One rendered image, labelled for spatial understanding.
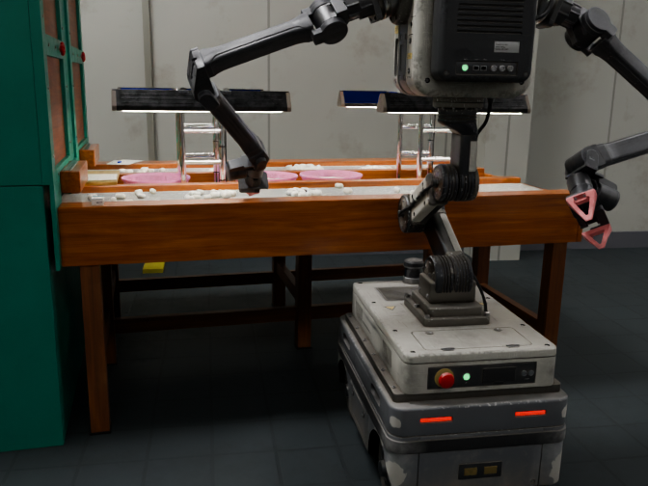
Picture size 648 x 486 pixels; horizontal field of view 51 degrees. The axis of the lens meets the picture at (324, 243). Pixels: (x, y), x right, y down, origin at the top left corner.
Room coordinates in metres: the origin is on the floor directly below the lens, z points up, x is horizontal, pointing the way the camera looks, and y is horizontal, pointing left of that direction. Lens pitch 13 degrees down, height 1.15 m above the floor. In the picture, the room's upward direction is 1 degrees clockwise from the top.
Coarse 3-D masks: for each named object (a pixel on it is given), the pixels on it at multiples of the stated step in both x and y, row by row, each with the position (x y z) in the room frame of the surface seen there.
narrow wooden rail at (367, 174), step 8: (408, 168) 3.13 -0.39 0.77; (416, 168) 3.13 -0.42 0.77; (424, 168) 3.14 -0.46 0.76; (480, 168) 3.18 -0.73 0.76; (120, 176) 2.75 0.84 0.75; (152, 176) 2.79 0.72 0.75; (192, 176) 2.83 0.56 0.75; (200, 176) 2.84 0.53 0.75; (208, 176) 2.85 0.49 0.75; (328, 176) 2.98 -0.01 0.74; (368, 176) 3.03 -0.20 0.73; (376, 176) 3.04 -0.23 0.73; (384, 176) 3.05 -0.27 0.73; (392, 176) 3.06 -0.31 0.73; (408, 176) 3.08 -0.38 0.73; (424, 176) 3.10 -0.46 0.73
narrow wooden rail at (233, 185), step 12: (288, 180) 2.65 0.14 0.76; (300, 180) 2.66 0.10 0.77; (312, 180) 2.66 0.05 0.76; (324, 180) 2.67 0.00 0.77; (336, 180) 2.67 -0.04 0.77; (348, 180) 2.68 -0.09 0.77; (360, 180) 2.69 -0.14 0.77; (372, 180) 2.69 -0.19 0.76; (384, 180) 2.71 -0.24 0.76; (396, 180) 2.72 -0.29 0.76; (408, 180) 2.73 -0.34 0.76; (420, 180) 2.75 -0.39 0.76; (480, 180) 2.82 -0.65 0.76; (492, 180) 2.83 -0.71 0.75; (504, 180) 2.84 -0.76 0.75; (516, 180) 2.86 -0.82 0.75; (84, 192) 2.41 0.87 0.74; (96, 192) 2.42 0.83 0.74; (108, 192) 2.43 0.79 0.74; (120, 192) 2.44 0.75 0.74
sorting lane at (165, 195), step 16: (128, 192) 2.45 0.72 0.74; (144, 192) 2.46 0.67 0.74; (160, 192) 2.47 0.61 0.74; (176, 192) 2.47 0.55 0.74; (208, 192) 2.49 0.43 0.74; (272, 192) 2.51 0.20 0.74; (336, 192) 2.54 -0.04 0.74; (352, 192) 2.54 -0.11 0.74; (368, 192) 2.55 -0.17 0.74; (384, 192) 2.56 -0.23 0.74; (400, 192) 2.56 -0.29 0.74
